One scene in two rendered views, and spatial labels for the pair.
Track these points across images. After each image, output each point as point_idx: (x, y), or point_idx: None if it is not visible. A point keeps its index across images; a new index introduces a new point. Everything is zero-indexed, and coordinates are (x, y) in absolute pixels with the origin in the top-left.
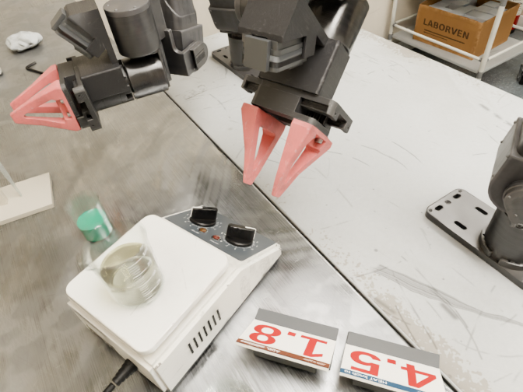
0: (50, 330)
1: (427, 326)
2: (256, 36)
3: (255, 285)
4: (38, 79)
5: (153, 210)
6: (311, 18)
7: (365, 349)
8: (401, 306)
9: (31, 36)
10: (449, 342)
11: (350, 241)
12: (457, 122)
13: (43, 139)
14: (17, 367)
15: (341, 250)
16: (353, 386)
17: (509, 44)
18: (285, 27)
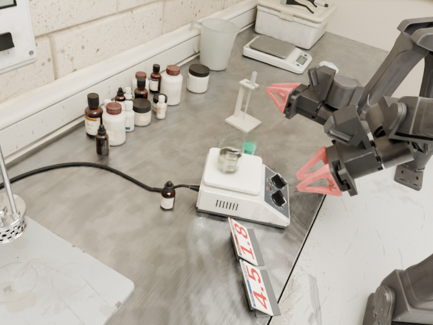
0: (196, 162)
1: (294, 307)
2: (333, 118)
3: (261, 221)
4: (289, 83)
5: (272, 168)
6: (361, 130)
7: (261, 278)
8: (297, 293)
9: (332, 68)
10: (291, 320)
11: (319, 258)
12: None
13: (277, 110)
14: (178, 159)
15: (310, 255)
16: (241, 278)
17: None
18: (341, 122)
